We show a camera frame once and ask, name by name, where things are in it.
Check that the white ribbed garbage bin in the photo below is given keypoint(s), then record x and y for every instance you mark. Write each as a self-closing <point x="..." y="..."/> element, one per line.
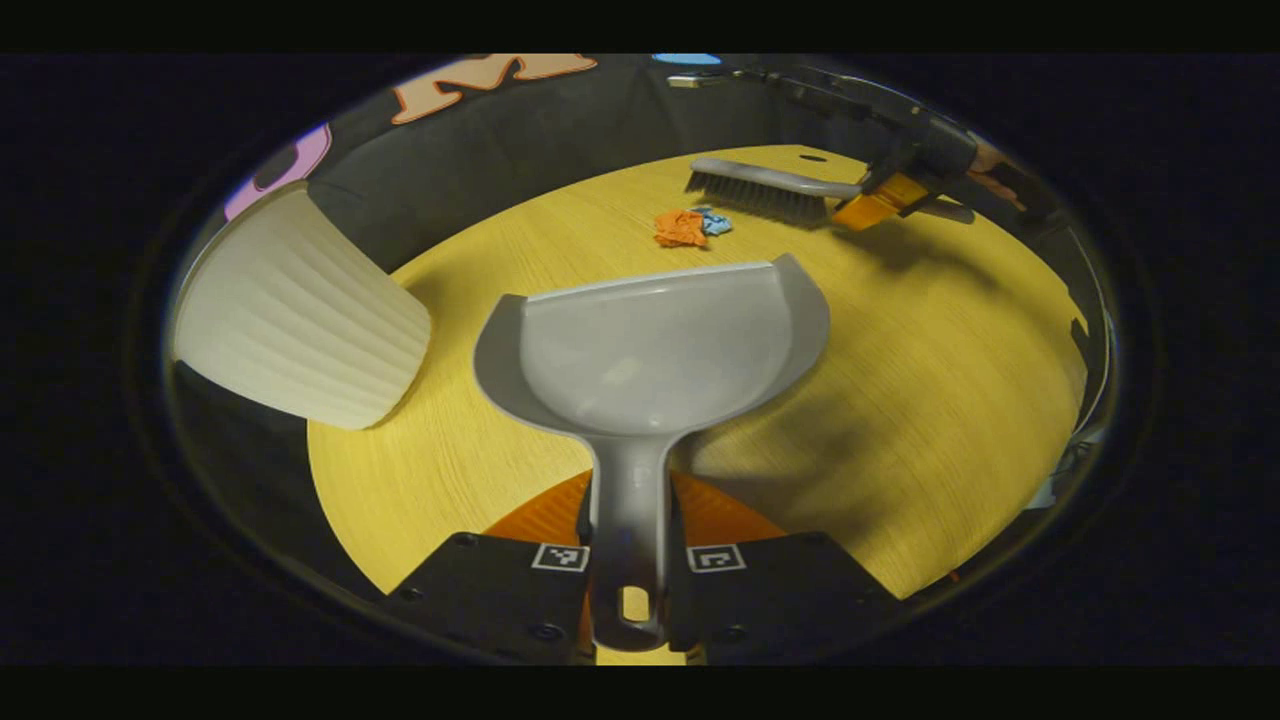
<point x="300" y="320"/>

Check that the orange paper trash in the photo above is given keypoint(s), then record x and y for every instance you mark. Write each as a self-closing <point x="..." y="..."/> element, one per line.
<point x="680" y="229"/>

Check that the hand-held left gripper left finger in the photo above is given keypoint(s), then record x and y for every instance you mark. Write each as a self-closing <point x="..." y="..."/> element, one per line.
<point x="490" y="600"/>

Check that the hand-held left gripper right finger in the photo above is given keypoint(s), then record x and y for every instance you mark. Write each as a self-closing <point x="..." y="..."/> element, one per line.
<point x="780" y="600"/>

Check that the grey dustpan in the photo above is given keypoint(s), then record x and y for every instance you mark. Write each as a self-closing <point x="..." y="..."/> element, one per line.
<point x="650" y="350"/>

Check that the blue paper trash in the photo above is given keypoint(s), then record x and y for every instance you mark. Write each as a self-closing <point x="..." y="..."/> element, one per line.
<point x="715" y="221"/>

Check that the small grey broom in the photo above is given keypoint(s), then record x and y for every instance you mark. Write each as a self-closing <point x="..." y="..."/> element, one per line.
<point x="760" y="190"/>

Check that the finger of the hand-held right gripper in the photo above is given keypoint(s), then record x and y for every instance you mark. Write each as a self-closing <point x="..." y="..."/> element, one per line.
<point x="880" y="200"/>

